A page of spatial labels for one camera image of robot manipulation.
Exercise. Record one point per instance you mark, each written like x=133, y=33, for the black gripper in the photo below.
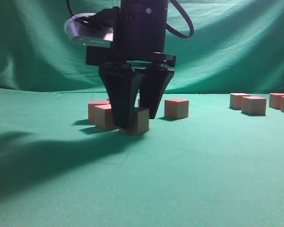
x=139, y=35

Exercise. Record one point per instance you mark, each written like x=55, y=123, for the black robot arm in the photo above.
x=134, y=65

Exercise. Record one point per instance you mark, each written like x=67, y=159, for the green backdrop cloth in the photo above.
x=238, y=46

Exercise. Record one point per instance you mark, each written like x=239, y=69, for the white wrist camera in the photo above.
x=86, y=34

